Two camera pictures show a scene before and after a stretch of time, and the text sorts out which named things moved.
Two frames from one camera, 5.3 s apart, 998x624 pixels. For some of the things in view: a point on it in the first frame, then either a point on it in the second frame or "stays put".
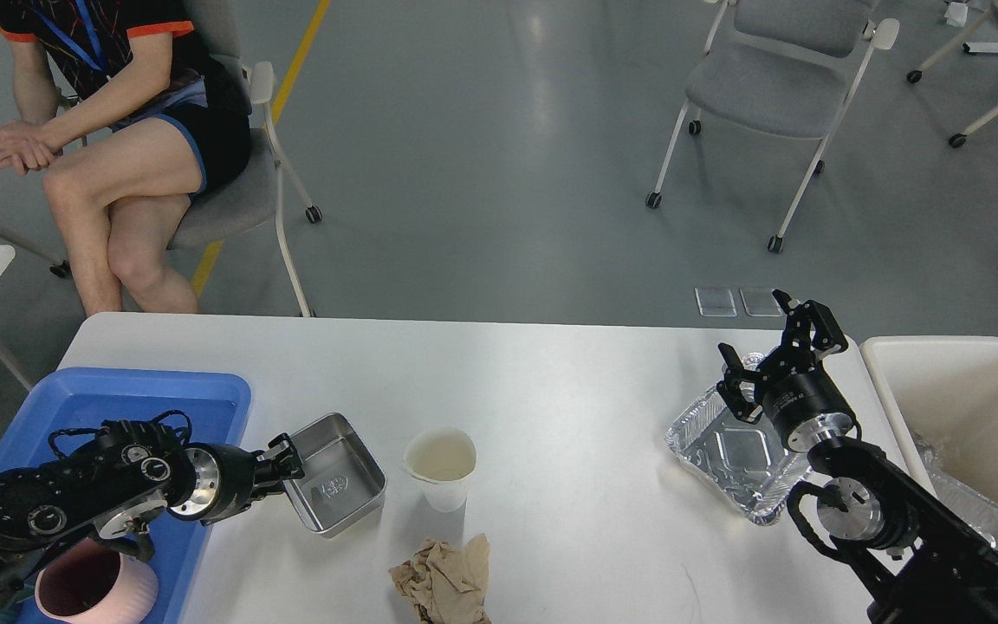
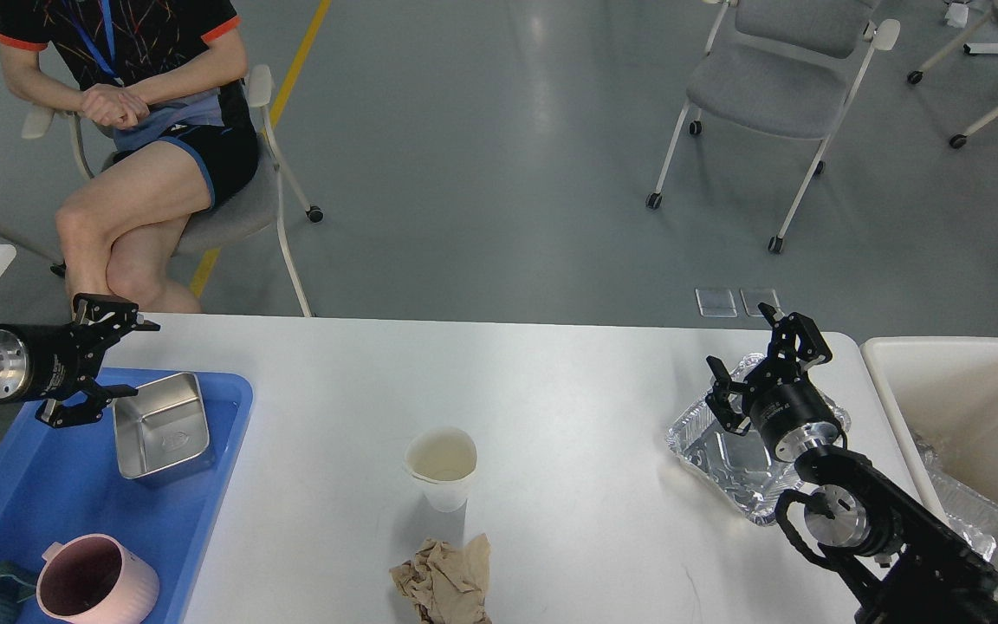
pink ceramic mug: (91, 581) stays put
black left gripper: (226, 477) to (47, 362)
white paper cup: (442, 459) stays put
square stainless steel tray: (342, 482) to (161, 425)
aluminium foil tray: (745, 461) stays put
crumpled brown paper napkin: (446, 584) stays put
